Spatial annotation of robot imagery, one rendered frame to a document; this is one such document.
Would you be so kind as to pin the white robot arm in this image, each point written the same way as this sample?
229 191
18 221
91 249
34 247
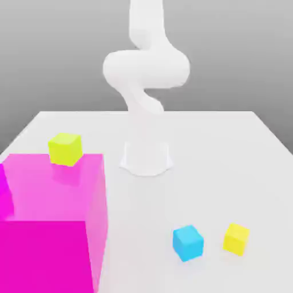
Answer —
146 68

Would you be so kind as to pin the small lime cube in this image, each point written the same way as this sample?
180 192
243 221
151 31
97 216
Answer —
65 148

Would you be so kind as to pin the small blue cube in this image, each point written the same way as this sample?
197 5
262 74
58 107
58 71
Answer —
188 243

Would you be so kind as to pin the small yellow cube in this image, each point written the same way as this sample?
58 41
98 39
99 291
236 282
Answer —
236 240

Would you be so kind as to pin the large pink box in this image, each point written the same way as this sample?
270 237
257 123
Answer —
45 251

